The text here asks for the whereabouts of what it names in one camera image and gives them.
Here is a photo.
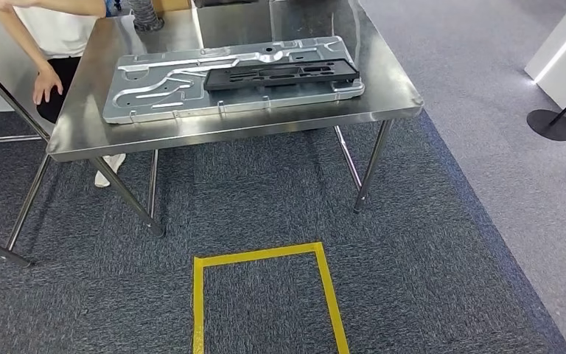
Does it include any person's right hand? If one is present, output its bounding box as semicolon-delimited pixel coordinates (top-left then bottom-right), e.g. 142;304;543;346
32;66;64;106

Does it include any black plastic plate bracket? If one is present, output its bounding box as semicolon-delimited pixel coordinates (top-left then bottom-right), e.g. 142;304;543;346
203;58;360;92

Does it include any steel workbench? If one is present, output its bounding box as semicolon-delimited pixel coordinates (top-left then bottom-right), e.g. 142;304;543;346
0;0;425;268

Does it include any small steel table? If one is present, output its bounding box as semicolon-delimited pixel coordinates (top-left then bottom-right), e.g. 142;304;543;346
0;34;52;146

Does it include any person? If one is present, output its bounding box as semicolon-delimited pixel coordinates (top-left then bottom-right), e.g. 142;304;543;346
0;0;127;189

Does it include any stamped grey metal panel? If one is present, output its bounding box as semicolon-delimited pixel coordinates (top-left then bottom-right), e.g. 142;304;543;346
102;35;366;125

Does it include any grey case with yellow label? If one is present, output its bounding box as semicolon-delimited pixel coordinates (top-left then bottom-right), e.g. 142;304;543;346
192;0;259;10

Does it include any yellow floor tape square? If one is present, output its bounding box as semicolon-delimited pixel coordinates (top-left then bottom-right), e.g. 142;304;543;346
192;241;351;354

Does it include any grey flexible duct hose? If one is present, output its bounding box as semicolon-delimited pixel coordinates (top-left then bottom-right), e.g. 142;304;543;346
127;0;165;32

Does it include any black stanchion post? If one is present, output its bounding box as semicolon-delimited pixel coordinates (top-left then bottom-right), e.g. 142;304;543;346
526;77;566;142

